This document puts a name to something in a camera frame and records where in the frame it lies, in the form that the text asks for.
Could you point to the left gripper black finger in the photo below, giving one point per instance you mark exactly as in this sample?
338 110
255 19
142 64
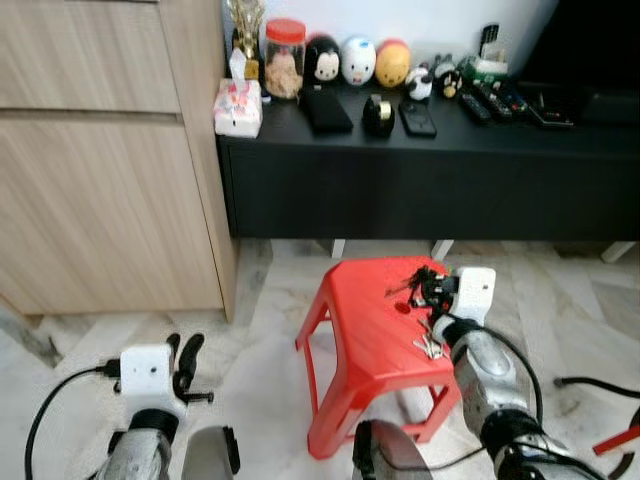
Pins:
190 362
173 350

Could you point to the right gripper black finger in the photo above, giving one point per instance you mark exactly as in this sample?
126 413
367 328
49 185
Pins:
418 299
418 274

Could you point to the black key bunch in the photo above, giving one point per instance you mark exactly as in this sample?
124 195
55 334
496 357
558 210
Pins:
403 287

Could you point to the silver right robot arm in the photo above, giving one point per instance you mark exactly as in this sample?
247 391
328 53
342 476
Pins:
495 385

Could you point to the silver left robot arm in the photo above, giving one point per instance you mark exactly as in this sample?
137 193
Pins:
135 452

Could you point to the red plastic stool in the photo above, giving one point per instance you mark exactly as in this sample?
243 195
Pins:
365 335

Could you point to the grey robot left leg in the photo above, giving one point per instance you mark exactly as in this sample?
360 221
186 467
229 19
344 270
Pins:
210 458

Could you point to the grey robot leg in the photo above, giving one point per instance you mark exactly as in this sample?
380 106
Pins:
385 458
210 458

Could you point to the black TV console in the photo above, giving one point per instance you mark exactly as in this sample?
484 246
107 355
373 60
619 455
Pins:
430 185

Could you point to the black smartphone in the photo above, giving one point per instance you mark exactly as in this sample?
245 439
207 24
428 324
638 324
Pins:
417 120

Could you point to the black tape dispenser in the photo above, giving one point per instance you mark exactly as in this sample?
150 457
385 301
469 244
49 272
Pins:
378 118

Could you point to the grey robot right leg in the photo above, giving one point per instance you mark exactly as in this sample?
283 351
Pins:
385 458

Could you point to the light wooden cabinet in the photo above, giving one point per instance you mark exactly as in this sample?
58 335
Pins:
100 180

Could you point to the black wallet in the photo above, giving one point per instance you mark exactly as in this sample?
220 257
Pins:
326 112

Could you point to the small panda figurine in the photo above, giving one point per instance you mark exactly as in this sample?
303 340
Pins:
420 84

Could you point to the black and white figurine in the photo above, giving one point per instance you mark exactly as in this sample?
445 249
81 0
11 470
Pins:
447 78

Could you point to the flat black box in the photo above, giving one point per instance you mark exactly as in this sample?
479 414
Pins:
550 115

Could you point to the green box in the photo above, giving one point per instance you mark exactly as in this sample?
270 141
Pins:
485 70

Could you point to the white egg shaped figure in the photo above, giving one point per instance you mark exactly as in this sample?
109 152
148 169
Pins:
358 62

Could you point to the black egg shaped figure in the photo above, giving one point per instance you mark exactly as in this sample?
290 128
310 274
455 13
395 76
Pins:
322 62

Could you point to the floral tissue box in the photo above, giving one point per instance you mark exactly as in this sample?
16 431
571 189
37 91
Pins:
238 110

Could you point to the upright black remote control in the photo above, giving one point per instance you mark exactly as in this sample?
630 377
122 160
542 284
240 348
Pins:
489 40

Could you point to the clear jar with red lid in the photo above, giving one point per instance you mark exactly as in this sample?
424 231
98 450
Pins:
284 65

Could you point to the black soundbar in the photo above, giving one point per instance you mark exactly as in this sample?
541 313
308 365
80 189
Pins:
610 108

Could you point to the gold trophy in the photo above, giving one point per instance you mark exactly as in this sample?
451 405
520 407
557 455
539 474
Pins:
245 25

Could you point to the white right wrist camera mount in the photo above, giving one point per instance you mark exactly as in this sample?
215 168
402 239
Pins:
475 292

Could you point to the red and black metal frame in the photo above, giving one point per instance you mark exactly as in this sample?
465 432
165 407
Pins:
615 440

